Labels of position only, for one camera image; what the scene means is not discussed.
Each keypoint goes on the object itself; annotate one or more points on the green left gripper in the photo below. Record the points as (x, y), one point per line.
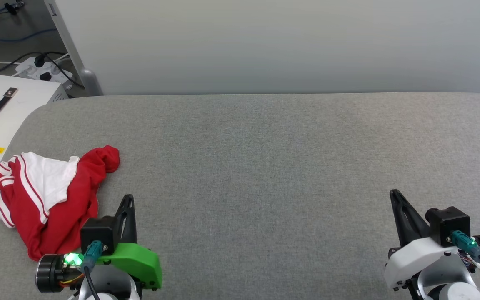
(136, 260)

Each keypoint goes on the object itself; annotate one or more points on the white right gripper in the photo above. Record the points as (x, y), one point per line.
(419, 258)

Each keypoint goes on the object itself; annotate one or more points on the red and white jersey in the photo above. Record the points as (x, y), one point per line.
(69, 196)

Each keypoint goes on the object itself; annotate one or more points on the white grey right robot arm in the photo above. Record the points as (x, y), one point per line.
(448, 291)

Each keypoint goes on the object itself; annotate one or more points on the grey metal partition foot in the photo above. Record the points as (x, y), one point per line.
(90, 83)

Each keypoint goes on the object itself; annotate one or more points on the white power strip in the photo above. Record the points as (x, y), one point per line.
(25, 68)

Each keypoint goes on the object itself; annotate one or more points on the white partition panel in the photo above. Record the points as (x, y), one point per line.
(265, 41)

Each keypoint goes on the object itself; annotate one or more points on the black clamp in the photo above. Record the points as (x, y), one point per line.
(13, 7)

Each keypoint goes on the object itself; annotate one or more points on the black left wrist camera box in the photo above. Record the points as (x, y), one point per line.
(96, 231)

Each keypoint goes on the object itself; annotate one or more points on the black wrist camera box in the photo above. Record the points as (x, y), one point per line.
(96, 231)
(448, 225)

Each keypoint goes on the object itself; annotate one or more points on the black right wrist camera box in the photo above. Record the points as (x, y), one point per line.
(448, 225)

